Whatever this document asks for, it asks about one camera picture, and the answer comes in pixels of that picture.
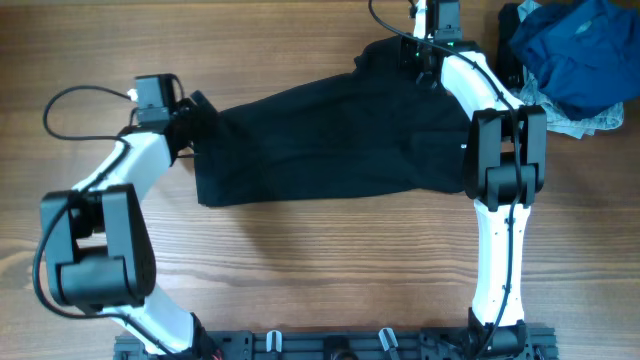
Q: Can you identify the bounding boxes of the light grey garment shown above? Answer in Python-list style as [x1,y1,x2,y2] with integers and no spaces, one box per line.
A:
[514,0,624,139]

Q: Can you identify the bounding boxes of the black garment in pile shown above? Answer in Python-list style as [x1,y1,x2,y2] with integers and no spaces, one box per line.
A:
[495,3,525,89]

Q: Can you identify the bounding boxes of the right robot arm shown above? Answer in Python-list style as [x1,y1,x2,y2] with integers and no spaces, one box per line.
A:
[403,34,547,359]

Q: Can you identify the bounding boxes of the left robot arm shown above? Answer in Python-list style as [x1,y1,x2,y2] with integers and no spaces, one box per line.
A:
[32,89,223,359]

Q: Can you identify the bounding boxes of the blue garment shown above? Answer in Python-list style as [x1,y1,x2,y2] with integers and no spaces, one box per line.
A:
[509,0,639,110]

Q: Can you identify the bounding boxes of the black polo shirt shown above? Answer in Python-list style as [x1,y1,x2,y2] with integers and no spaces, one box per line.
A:
[194,36,470,207]

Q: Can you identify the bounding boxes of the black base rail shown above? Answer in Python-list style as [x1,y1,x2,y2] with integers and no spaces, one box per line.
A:
[113,327,560,360]

